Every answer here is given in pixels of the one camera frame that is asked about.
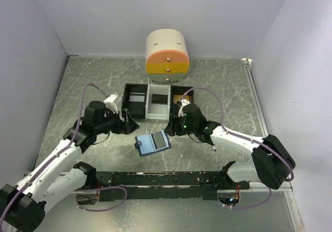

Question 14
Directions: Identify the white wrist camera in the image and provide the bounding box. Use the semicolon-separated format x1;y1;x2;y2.
178;99;190;117
103;92;122;114

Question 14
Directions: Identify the black card from holder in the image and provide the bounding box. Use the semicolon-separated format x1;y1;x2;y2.
151;131;167;150

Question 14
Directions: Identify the round three-drawer storage box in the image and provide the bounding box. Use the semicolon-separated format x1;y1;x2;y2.
145;29;190;83

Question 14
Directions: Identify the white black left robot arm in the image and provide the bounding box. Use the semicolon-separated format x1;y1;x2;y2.
1;101;139;231

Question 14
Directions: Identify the black left tray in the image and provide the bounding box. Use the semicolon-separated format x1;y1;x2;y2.
121;83;148;119

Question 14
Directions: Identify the gold card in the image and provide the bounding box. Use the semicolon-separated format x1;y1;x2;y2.
173;94;192;103

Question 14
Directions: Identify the blue leather card holder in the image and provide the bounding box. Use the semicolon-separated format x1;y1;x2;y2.
134;130;172;157

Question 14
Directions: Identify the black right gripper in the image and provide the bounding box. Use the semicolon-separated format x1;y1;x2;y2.
164;113;197;137

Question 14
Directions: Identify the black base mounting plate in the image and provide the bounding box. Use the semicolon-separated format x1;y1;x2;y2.
82;171;250;200

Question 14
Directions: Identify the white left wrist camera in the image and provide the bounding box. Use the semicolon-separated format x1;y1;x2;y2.
103;92;122;114

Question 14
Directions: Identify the gold card in tray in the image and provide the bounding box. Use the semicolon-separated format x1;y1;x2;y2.
173;94;192;103

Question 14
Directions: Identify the black tray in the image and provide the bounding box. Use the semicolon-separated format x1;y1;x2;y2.
170;86;192;119
121;83;148;119

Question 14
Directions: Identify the silver card in tray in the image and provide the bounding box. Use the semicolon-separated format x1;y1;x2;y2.
129;93;145;103

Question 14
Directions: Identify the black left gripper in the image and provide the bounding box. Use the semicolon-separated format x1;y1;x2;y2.
94;107;140;134

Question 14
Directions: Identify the black right tray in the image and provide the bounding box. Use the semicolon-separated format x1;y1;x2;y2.
170;86;192;119

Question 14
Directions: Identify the black card in tray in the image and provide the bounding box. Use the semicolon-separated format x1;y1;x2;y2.
151;94;168;105

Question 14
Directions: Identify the white middle tray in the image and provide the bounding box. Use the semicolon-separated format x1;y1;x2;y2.
145;84;171;120

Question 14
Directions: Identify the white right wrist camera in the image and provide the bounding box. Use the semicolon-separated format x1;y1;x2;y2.
178;99;190;117

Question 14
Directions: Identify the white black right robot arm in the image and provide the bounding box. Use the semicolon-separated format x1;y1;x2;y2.
166;101;296;189

